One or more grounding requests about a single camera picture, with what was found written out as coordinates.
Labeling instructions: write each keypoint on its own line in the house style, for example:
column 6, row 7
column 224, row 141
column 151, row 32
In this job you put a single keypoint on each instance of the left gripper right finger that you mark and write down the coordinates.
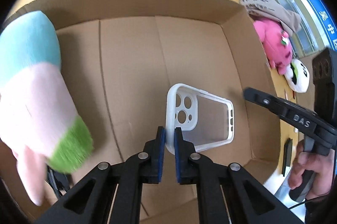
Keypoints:
column 226, row 194

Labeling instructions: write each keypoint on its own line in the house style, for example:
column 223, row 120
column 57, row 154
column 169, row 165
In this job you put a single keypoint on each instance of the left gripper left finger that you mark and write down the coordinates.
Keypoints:
column 111, row 193

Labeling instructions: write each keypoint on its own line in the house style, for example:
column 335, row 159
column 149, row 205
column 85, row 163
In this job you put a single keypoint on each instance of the white clear phone case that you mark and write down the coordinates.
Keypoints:
column 206, row 120

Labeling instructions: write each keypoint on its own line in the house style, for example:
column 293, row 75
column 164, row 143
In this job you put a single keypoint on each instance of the pastel caterpillar plush toy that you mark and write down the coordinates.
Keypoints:
column 39, row 120

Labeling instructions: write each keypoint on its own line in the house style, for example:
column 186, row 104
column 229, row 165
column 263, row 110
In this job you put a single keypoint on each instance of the black tablet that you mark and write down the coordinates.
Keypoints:
column 287, row 155

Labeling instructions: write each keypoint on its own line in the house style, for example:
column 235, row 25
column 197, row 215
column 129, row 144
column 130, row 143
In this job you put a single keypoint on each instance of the white panda plush toy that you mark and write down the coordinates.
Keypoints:
column 297, row 76

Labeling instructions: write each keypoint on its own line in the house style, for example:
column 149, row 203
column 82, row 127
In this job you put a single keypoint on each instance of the black sunglasses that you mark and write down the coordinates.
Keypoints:
column 59, row 182

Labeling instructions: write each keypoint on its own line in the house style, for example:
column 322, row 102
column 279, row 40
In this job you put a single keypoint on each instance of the pink plush toy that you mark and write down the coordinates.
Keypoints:
column 276, row 43

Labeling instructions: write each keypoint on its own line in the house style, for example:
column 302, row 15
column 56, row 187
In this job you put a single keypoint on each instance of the beige printed cloth bag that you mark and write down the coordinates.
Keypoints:
column 271, row 9

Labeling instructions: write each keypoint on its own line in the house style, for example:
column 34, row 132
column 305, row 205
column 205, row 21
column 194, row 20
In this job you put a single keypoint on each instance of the large cardboard box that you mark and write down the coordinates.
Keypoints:
column 119, row 58

